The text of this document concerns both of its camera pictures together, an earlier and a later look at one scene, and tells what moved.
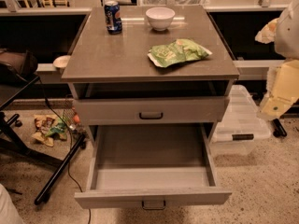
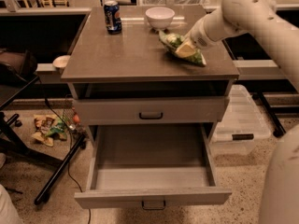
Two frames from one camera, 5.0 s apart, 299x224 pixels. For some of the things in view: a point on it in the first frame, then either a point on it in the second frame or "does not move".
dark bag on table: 17,66 does not move
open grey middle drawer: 151,166 does not move
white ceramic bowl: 160,18 does not move
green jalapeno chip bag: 178,51 to 171,41
